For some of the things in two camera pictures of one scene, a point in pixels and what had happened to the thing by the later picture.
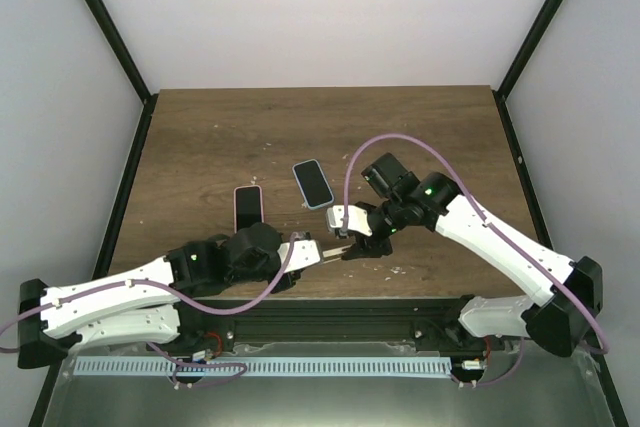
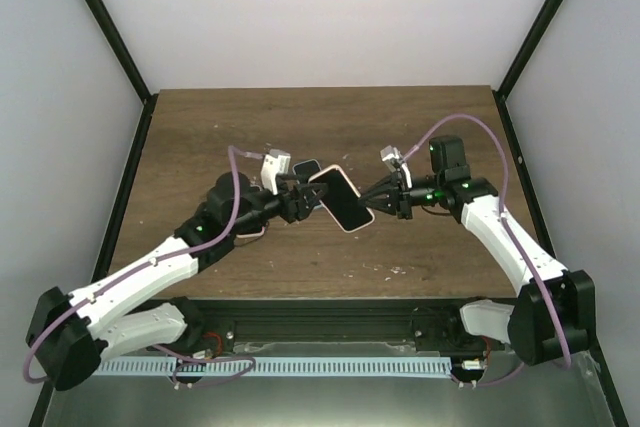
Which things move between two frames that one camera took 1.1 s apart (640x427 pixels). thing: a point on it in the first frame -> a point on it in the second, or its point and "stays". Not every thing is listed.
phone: x=331 y=255 -> x=342 y=199
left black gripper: x=288 y=282 -> x=300 y=211
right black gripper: x=364 y=248 -> x=398 y=201
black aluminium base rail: x=210 y=324 stays
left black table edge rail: x=105 y=257 stays
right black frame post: x=545 y=18 stays
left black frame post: x=107 y=21 stays
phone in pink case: x=248 y=206 stays
